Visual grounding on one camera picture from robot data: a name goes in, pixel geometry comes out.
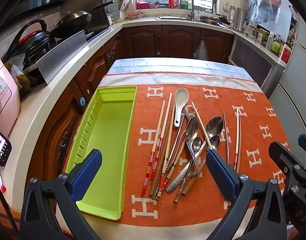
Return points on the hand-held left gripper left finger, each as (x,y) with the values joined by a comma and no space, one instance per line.
(89,171)

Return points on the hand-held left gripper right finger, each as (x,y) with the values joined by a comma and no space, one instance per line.
(218,171)

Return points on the metal chopstick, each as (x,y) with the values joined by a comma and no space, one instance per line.
(228,145)
(225,130)

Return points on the small metal spoon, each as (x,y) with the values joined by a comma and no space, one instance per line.
(197,143)

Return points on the large metal spoon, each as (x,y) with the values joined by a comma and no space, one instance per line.
(214,126)

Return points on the green plastic utensil tray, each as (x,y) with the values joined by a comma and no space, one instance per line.
(110,130)

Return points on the medium metal spoon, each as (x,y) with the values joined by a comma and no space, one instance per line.
(191,130)

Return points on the tan wooden chopstick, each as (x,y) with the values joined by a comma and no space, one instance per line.
(200,122)

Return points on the wooden chopstick dark banded end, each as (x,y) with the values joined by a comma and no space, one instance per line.
(165,147)
(171,127)

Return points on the metal fork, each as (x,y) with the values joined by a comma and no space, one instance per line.
(185,116)

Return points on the white ceramic spoon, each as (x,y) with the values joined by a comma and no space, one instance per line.
(181,100)

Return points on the grey refrigerator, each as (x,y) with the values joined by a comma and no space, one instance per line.
(293,92)

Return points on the orange letter-print blanket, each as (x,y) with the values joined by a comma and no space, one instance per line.
(168,212)

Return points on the blue round cabinet lock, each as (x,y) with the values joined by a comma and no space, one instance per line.
(82,101)

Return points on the red striped end chopstick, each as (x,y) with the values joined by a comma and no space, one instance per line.
(165,120)
(158,135)

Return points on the white kitchen countertop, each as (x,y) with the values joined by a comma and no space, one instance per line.
(50,92)

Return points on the black smartphone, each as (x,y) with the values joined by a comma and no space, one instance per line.
(0,147)

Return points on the grey built-in appliance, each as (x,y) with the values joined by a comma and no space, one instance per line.
(250,62)

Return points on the white plastic bottle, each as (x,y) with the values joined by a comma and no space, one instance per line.
(270,41)

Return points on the pink rice cooker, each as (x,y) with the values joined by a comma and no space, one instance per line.
(5,97)

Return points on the plastic bag of food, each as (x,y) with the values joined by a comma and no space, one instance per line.
(17,75)

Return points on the stainless steel splash panel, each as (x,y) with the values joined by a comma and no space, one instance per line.
(63,53)

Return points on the clear plastic bag on cabinet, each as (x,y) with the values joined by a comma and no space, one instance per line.
(201,51)

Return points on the brown wooden cabinets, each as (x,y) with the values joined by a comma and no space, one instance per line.
(173,40)

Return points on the steel electric kettle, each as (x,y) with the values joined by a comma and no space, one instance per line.
(236,17)

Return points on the hanging clear plastic bag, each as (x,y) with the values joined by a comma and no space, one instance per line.
(268,2)

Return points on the black wok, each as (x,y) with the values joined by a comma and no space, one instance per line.
(73,20)

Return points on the green bottle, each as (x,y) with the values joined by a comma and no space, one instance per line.
(185,5)

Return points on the steel kitchen faucet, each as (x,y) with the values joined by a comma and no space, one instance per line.
(190,2)

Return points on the wooden cutting board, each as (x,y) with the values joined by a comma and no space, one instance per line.
(125,1)

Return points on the pink bottle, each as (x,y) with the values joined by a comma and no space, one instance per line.
(177,1)

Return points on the red bottle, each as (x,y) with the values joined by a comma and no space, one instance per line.
(171,1)

